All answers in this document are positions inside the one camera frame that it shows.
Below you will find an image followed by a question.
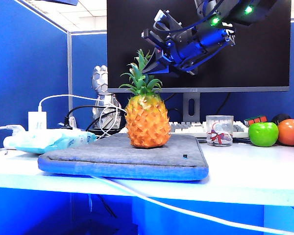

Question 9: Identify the green apple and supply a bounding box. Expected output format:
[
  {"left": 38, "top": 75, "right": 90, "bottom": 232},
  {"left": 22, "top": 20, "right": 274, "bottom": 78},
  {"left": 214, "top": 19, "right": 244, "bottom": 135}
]
[{"left": 248, "top": 121, "right": 279, "bottom": 147}]

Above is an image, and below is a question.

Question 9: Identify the white gray mechanical keyboard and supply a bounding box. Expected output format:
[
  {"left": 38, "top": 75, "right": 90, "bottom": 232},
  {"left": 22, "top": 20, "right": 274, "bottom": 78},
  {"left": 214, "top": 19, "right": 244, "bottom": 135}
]
[{"left": 119, "top": 120, "right": 250, "bottom": 139}]

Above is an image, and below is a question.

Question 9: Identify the light blue wipes pack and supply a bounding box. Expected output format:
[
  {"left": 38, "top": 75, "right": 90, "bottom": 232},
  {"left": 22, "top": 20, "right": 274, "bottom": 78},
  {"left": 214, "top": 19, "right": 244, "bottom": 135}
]
[{"left": 14, "top": 132, "right": 98, "bottom": 155}]

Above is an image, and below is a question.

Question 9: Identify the rubik's cube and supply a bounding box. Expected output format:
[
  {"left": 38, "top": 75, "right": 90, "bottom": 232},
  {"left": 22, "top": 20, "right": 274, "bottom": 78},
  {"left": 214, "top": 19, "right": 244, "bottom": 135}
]
[{"left": 244, "top": 115, "right": 268, "bottom": 127}]

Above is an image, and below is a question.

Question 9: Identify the black computer monitor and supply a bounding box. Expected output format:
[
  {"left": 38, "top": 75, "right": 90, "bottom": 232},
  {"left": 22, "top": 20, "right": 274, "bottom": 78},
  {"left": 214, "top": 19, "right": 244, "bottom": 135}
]
[{"left": 106, "top": 0, "right": 292, "bottom": 94}]

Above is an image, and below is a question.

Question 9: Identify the orange fruit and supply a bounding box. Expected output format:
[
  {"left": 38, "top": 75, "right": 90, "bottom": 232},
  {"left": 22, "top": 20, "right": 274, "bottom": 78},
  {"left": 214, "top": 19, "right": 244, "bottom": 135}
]
[{"left": 277, "top": 118, "right": 294, "bottom": 147}]

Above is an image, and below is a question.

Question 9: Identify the thin white looped cable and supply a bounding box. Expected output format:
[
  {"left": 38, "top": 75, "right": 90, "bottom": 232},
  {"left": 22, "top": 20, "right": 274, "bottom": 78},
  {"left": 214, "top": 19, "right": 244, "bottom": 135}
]
[{"left": 38, "top": 94, "right": 128, "bottom": 138}]

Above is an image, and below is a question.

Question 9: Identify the black ball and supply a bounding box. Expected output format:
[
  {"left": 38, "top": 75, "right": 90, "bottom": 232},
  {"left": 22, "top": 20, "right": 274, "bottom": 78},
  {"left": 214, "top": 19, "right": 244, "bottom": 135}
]
[{"left": 271, "top": 113, "right": 292, "bottom": 125}]

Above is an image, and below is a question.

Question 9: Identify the white plug with cable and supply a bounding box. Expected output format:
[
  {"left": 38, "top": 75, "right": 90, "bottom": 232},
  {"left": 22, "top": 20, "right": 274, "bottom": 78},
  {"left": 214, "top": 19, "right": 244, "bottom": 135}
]
[{"left": 0, "top": 124, "right": 25, "bottom": 137}]

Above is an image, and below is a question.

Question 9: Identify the orange artificial pineapple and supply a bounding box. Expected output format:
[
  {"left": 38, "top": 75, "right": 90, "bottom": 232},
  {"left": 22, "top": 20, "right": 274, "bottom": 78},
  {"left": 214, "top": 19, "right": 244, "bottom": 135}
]
[{"left": 119, "top": 48, "right": 172, "bottom": 149}]

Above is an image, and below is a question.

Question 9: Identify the white power strip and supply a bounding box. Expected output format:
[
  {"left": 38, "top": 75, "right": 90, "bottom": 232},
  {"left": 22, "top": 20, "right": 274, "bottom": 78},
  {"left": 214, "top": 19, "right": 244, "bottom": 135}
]
[{"left": 2, "top": 128, "right": 89, "bottom": 150}]

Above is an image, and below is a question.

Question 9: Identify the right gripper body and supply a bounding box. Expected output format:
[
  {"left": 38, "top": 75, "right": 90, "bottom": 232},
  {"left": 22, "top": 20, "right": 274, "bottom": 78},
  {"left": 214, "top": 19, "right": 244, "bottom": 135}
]
[{"left": 141, "top": 21, "right": 236, "bottom": 76}]

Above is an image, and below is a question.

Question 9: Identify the white power adapter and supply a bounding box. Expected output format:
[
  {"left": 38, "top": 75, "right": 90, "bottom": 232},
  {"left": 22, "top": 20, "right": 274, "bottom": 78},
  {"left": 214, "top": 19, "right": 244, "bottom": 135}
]
[{"left": 28, "top": 111, "right": 48, "bottom": 132}]

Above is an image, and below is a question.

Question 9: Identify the silver robot figurine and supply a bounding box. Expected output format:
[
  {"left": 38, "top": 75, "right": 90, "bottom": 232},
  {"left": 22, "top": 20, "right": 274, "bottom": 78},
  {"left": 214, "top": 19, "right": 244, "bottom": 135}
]
[{"left": 91, "top": 65, "right": 123, "bottom": 130}]

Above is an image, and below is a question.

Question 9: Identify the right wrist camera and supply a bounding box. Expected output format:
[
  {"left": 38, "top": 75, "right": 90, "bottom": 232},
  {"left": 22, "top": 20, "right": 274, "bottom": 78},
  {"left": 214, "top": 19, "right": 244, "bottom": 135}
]
[{"left": 153, "top": 9, "right": 183, "bottom": 34}]

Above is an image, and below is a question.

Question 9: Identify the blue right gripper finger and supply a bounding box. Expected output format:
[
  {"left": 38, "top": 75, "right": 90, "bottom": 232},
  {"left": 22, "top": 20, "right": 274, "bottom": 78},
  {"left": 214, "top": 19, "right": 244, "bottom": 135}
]
[
  {"left": 142, "top": 48, "right": 167, "bottom": 73},
  {"left": 147, "top": 63, "right": 180, "bottom": 77}
]

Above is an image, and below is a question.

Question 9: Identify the clear cup with red ribbon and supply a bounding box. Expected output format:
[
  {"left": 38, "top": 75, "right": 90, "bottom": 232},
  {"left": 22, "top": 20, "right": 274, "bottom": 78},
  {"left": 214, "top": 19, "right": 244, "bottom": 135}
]
[{"left": 205, "top": 115, "right": 235, "bottom": 147}]

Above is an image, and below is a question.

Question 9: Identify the gray partition post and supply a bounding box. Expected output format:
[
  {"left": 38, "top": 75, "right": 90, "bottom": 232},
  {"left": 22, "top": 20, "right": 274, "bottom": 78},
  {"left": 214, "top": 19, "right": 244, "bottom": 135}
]
[{"left": 66, "top": 31, "right": 73, "bottom": 118}]

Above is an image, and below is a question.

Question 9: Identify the gray monitor stand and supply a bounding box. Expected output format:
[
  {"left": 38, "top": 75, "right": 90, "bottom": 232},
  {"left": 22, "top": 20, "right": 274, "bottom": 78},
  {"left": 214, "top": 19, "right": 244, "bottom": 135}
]
[{"left": 182, "top": 92, "right": 201, "bottom": 123}]

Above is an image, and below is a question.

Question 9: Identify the gray felt laptop bag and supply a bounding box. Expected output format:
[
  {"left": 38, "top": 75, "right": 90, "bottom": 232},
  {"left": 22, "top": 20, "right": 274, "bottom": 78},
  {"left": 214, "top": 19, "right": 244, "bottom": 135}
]
[{"left": 37, "top": 133, "right": 209, "bottom": 182}]

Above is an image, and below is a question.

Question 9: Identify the black plug with cable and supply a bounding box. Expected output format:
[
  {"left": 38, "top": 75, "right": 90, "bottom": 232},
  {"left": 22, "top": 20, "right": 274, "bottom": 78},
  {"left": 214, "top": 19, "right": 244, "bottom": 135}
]
[{"left": 57, "top": 105, "right": 125, "bottom": 133}]

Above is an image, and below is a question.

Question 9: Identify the thick white cable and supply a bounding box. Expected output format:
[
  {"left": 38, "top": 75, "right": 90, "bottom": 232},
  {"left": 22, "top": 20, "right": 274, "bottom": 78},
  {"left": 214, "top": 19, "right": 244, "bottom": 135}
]
[{"left": 89, "top": 175, "right": 294, "bottom": 235}]

